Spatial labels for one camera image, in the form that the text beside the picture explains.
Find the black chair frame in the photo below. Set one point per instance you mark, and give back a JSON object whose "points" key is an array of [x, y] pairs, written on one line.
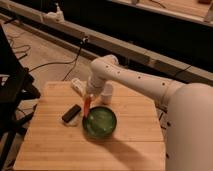
{"points": [[16, 84]]}

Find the green ceramic bowl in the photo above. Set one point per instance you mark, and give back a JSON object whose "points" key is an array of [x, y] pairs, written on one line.
{"points": [[100, 122]]}

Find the white object on rail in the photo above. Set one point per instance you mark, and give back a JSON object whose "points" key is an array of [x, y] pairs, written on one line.
{"points": [[58, 15]]}

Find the black rectangular block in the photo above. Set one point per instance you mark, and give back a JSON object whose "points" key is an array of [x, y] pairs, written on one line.
{"points": [[71, 113]]}

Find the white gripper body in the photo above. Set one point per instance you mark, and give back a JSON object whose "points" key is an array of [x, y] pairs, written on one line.
{"points": [[92, 90]]}

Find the translucent plastic cup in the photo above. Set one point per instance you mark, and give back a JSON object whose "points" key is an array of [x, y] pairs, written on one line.
{"points": [[106, 94]]}

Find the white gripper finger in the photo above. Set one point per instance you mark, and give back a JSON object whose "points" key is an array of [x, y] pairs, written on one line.
{"points": [[89, 97]]}

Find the small clear dish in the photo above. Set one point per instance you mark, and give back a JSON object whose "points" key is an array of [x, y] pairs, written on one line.
{"points": [[72, 123]]}

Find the white plastic bottle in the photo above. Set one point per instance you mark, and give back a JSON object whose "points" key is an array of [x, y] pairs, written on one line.
{"points": [[78, 86]]}

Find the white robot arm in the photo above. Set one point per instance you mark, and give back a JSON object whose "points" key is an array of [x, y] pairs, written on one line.
{"points": [[189, 145]]}

